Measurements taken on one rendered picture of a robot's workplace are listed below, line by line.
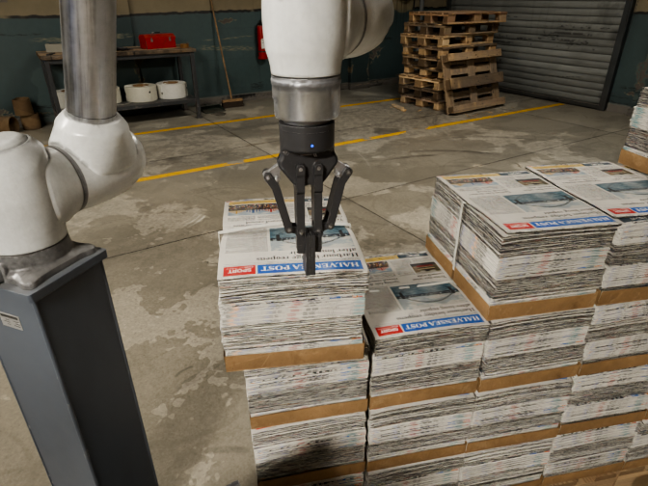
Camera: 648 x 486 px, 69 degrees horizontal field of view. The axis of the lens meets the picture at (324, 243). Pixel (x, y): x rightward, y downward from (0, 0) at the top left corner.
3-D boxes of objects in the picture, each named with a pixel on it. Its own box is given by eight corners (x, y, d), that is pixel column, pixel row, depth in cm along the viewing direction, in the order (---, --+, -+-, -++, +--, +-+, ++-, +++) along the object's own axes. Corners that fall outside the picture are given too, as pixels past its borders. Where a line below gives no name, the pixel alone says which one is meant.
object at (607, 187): (523, 168, 140) (524, 165, 140) (607, 162, 145) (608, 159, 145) (612, 220, 108) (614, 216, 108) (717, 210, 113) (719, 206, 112)
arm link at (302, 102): (266, 70, 64) (269, 115, 67) (274, 80, 56) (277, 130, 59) (332, 68, 66) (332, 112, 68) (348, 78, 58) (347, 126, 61)
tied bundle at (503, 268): (423, 248, 144) (431, 176, 133) (511, 239, 149) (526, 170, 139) (484, 323, 111) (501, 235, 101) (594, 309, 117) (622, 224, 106)
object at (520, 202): (435, 178, 133) (436, 175, 132) (527, 172, 138) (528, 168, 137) (504, 236, 101) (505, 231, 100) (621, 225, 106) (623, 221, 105)
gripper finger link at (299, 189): (307, 165, 64) (296, 165, 64) (306, 238, 70) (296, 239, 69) (302, 156, 68) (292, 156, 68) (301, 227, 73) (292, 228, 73)
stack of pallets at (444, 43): (448, 93, 824) (459, 10, 763) (495, 101, 757) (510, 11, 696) (393, 102, 754) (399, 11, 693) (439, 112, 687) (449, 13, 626)
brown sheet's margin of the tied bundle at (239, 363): (228, 324, 110) (226, 309, 108) (350, 313, 113) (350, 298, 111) (225, 373, 96) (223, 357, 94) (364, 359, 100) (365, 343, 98)
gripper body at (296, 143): (331, 111, 68) (331, 173, 72) (272, 114, 66) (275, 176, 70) (343, 123, 61) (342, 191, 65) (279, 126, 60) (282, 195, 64)
